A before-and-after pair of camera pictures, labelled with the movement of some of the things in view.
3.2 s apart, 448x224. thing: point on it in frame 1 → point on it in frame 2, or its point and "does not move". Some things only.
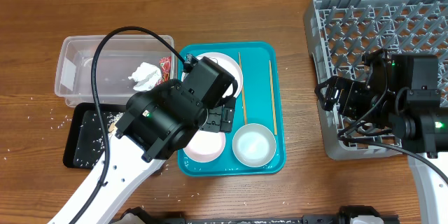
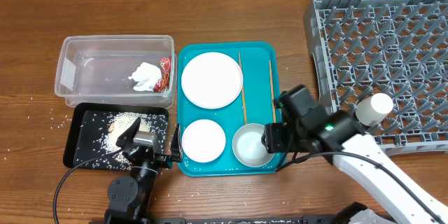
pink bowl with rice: x=206 y=146 does not move
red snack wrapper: x=165 y=63 does not move
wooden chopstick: x=242 y=86 does not move
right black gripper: x=331 y=86 → x=274 y=136
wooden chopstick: x=273 y=99 does not move
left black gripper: x=221 y=116 → x=166 y=161
